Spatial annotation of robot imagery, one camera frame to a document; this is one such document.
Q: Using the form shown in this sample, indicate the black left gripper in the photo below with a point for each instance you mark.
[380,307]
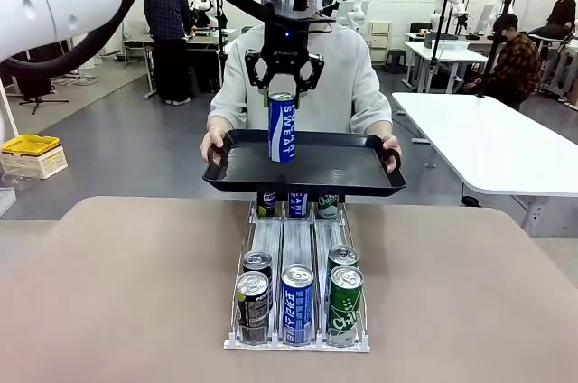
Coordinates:
[286,46]

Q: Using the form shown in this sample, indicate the blue Pocari Sweat can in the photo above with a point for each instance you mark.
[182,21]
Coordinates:
[298,306]
[298,206]
[282,130]

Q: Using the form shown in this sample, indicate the black serving tray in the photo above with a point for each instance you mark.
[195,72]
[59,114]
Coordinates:
[338,166]

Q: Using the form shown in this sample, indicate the green Chilsung Cider can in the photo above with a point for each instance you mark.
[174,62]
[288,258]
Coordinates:
[328,208]
[345,311]
[343,254]

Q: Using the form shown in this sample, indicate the person's right forearm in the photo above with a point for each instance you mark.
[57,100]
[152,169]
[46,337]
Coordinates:
[219,123]

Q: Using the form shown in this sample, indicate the person's left forearm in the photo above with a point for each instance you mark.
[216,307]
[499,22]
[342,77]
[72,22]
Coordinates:
[385,127]

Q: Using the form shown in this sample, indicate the person in grey sweater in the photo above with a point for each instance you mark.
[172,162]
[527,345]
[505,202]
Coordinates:
[352,85]

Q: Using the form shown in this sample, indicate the seated person with black hair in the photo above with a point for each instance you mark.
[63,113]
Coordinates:
[201,1]

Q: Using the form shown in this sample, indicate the person in dark plaid shirt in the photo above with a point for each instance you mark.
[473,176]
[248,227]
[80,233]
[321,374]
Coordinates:
[167,17]

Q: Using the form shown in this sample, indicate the person in orange plaid shirt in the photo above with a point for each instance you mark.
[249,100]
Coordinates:
[515,62]

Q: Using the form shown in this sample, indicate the seated person in black top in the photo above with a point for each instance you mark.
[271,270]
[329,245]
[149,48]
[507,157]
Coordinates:
[560,12]

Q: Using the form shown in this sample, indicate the person's right hand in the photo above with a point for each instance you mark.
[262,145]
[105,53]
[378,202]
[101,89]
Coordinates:
[208,146]

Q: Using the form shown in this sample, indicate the person's left hand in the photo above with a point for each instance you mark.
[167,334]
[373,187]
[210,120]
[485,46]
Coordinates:
[394,152]

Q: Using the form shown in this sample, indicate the white monitor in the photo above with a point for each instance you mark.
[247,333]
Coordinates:
[347,12]

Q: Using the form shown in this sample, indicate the desk with black stand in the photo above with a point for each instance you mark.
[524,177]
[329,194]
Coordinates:
[203,37]

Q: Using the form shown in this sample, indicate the white drawer unit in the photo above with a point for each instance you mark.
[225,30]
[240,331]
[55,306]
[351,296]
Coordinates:
[380,35]

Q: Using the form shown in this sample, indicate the dark grey stool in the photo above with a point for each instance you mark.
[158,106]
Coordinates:
[396,60]

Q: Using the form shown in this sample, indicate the black Pepsi can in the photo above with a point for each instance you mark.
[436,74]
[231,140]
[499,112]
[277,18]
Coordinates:
[253,306]
[267,204]
[257,262]

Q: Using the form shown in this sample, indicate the white desk with robots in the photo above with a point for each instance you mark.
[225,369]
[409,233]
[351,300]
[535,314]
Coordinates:
[447,51]

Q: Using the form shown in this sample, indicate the white can dispenser rack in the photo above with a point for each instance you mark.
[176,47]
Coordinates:
[298,238]

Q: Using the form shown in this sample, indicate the white twin robot arms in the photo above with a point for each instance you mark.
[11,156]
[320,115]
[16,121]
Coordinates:
[440,8]

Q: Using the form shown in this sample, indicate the black light stand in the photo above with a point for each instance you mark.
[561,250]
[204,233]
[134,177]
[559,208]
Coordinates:
[444,17]

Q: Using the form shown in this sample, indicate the large white table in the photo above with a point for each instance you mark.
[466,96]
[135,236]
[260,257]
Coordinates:
[487,139]

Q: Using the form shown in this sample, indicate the black tripod base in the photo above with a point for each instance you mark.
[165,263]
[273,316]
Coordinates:
[40,103]

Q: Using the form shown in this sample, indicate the black backpack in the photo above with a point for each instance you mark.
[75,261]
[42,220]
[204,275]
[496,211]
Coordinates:
[36,85]

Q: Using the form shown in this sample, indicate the cream plastic crate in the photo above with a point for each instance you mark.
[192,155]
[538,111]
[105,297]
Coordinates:
[38,166]

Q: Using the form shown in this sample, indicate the yellow crate lid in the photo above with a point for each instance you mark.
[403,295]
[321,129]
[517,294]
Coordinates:
[29,143]

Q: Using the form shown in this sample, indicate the translucent plastic box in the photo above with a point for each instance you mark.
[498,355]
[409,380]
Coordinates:
[6,200]

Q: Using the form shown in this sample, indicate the black camera stand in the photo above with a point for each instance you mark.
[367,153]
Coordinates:
[494,40]

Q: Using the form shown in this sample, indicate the white desk by wall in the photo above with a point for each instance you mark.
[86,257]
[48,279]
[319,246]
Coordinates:
[557,62]

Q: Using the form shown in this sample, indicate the white metal frame leg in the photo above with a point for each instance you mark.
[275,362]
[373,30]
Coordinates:
[8,107]

